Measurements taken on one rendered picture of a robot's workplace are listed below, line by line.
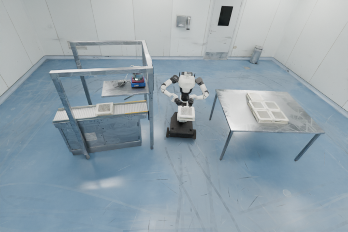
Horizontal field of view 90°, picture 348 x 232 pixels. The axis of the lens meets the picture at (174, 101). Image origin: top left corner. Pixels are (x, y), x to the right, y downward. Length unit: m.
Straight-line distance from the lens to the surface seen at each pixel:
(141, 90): 2.47
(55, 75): 2.39
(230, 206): 3.06
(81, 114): 2.95
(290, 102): 3.92
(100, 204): 3.01
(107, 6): 6.11
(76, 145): 3.36
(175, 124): 3.55
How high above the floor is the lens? 2.70
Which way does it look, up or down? 38 degrees down
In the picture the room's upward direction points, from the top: 5 degrees clockwise
